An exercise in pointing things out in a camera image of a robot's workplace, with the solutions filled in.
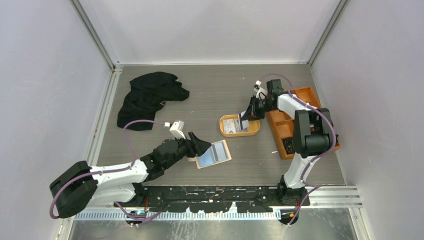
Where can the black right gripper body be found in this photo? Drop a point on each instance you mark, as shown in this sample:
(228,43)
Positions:
(263,106)

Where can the aluminium front rail frame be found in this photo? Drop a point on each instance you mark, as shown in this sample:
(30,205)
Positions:
(325,197)

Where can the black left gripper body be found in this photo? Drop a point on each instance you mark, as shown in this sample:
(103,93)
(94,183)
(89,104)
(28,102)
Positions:
(185,148)

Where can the credit card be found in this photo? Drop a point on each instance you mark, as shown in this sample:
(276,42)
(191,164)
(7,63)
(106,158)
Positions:
(234,125)

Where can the black cloth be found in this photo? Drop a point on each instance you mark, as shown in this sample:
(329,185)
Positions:
(148,94)

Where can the yellow oval tray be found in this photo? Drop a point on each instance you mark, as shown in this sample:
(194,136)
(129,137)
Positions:
(254,127)

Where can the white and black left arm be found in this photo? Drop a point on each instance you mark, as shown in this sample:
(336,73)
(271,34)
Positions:
(82,185)

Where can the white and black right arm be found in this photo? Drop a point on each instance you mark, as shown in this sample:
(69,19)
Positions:
(300,167)

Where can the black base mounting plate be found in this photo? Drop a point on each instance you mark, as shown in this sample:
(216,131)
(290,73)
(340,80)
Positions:
(215,199)

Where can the orange compartment tray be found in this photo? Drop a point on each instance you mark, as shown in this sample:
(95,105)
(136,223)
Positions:
(288,119)

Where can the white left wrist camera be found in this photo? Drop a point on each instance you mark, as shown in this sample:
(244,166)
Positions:
(176,128)

